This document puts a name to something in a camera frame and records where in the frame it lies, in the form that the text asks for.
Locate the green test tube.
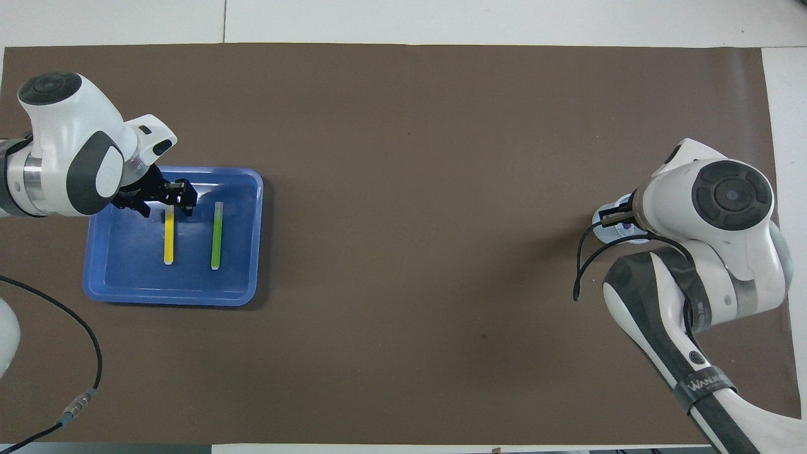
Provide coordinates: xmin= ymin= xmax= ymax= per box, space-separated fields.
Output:
xmin=211 ymin=201 xmax=225 ymax=271

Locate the blue plastic tray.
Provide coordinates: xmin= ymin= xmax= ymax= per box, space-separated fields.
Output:
xmin=83 ymin=166 xmax=265 ymax=308

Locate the black cable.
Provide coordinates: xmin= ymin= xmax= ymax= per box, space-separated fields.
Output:
xmin=0 ymin=275 xmax=104 ymax=454
xmin=572 ymin=218 xmax=699 ymax=345

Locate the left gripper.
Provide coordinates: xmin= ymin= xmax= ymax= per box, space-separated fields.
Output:
xmin=112 ymin=165 xmax=197 ymax=219

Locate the yellow test tube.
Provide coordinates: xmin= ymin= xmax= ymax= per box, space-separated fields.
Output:
xmin=164 ymin=204 xmax=177 ymax=266

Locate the clear round pen holder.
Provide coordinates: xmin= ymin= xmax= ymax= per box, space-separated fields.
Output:
xmin=591 ymin=199 xmax=651 ymax=246

